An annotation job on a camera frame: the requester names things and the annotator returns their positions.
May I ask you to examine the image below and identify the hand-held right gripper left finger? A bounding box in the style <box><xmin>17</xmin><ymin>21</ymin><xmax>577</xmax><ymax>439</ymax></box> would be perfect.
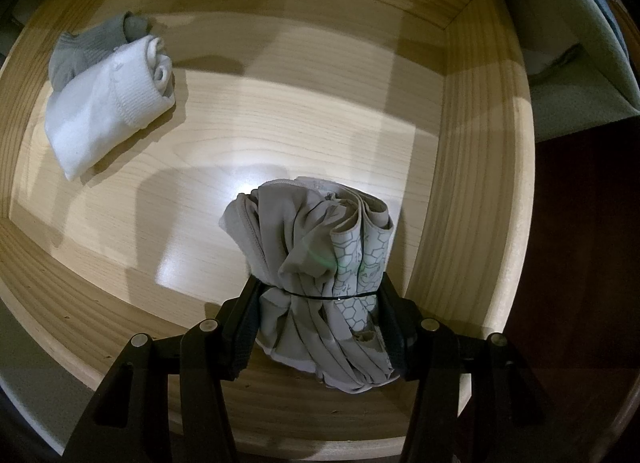
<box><xmin>60</xmin><ymin>275</ymin><xmax>263</xmax><ymax>463</ymax></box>

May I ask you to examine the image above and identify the beige patterned underwear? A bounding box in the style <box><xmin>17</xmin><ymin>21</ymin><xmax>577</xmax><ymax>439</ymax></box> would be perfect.
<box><xmin>221</xmin><ymin>175</ymin><xmax>401</xmax><ymax>397</ymax></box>

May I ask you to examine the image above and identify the white rolled sock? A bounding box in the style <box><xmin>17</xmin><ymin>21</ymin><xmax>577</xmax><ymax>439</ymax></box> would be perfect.
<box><xmin>44</xmin><ymin>35</ymin><xmax>177</xmax><ymax>182</ymax></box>

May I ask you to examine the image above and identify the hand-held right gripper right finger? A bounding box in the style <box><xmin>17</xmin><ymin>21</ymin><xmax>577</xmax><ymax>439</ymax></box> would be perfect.
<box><xmin>377</xmin><ymin>273</ymin><xmax>551</xmax><ymax>463</ymax></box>

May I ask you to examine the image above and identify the grey upholstered wooden drawer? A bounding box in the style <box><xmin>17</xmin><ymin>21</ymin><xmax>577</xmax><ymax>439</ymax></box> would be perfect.
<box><xmin>0</xmin><ymin>0</ymin><xmax>539</xmax><ymax>460</ymax></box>

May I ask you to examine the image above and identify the grey rolled sock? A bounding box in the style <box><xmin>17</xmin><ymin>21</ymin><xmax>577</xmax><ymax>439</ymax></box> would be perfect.
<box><xmin>48</xmin><ymin>12</ymin><xmax>151</xmax><ymax>92</ymax></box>

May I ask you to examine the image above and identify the black elastic band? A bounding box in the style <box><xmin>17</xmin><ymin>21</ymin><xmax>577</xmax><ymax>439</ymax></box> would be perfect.
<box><xmin>272</xmin><ymin>284</ymin><xmax>379</xmax><ymax>300</ymax></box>

